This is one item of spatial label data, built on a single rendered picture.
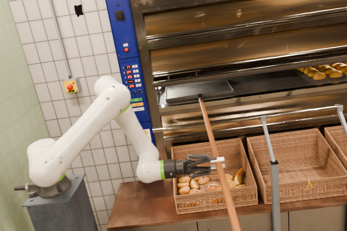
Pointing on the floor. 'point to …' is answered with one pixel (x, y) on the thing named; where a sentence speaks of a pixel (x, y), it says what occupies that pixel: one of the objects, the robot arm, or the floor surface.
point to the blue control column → (124, 32)
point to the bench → (167, 214)
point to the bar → (267, 145)
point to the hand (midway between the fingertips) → (217, 163)
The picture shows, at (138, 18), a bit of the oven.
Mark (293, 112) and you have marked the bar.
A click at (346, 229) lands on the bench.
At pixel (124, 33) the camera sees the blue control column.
